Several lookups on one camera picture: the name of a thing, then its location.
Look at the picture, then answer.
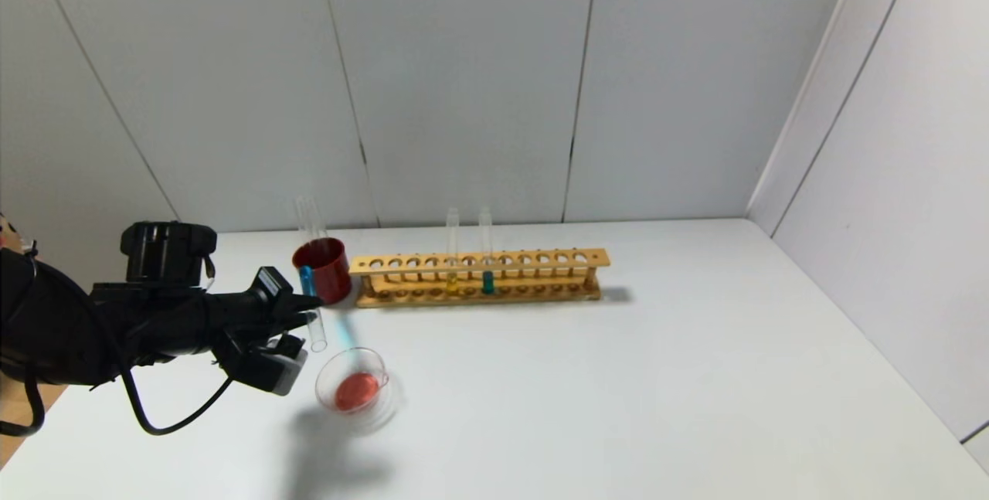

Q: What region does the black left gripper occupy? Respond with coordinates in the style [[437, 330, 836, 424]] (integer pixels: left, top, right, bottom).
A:
[[203, 266, 324, 343]]

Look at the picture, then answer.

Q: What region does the glass test tube blue pigment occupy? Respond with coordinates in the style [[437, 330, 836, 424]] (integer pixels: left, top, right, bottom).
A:
[[300, 266, 328, 352], [479, 207, 495, 296]]

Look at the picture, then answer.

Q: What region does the glass test tube yellow pigment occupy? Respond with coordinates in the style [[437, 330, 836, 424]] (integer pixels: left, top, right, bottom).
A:
[[444, 209, 461, 296]]

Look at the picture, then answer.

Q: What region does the wooden test tube rack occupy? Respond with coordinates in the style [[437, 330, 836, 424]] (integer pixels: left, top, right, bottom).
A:
[[349, 248, 611, 309]]

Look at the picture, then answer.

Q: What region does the dark red plastic cup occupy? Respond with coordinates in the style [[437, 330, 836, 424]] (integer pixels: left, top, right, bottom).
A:
[[292, 238, 354, 305]]

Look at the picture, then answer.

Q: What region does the clear glass beaker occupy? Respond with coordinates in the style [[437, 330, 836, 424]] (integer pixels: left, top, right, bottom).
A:
[[314, 346, 404, 433]]

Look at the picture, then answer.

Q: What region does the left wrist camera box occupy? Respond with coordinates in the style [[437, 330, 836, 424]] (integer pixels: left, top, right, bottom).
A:
[[232, 334, 308, 396]]

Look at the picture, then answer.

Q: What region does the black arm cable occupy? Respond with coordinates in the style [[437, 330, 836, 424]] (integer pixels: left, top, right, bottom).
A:
[[0, 365, 233, 437]]

